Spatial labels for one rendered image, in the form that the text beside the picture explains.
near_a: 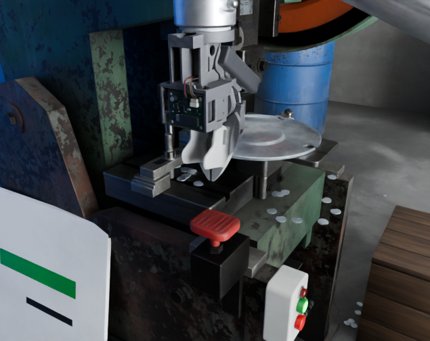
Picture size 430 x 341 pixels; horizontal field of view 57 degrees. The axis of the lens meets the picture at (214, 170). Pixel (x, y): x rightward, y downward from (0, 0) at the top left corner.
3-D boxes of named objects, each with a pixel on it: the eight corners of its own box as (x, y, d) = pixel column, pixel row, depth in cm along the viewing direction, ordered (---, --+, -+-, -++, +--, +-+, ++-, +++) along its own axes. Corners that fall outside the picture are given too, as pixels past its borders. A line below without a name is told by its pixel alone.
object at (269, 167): (332, 193, 94) (340, 139, 89) (311, 219, 84) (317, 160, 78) (240, 168, 107) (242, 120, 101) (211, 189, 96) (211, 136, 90)
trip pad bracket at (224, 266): (247, 316, 76) (250, 230, 68) (219, 352, 69) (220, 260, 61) (221, 304, 79) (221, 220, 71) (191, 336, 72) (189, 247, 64)
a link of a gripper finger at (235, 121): (208, 150, 57) (208, 90, 53) (215, 146, 58) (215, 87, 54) (237, 157, 54) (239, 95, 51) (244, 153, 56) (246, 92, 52)
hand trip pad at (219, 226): (242, 257, 66) (244, 218, 63) (223, 277, 62) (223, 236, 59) (207, 243, 70) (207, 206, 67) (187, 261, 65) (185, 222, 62)
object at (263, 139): (233, 111, 110) (233, 108, 110) (338, 130, 96) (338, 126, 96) (167, 143, 88) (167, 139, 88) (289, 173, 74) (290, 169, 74)
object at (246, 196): (298, 159, 114) (300, 139, 111) (210, 234, 80) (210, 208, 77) (210, 139, 129) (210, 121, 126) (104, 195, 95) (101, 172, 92)
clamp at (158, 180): (200, 168, 94) (200, 126, 89) (153, 197, 81) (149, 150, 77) (180, 163, 97) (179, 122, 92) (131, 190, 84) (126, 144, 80)
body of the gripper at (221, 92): (160, 128, 52) (154, 30, 47) (198, 111, 59) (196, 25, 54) (208, 139, 48) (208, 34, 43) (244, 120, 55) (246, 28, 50)
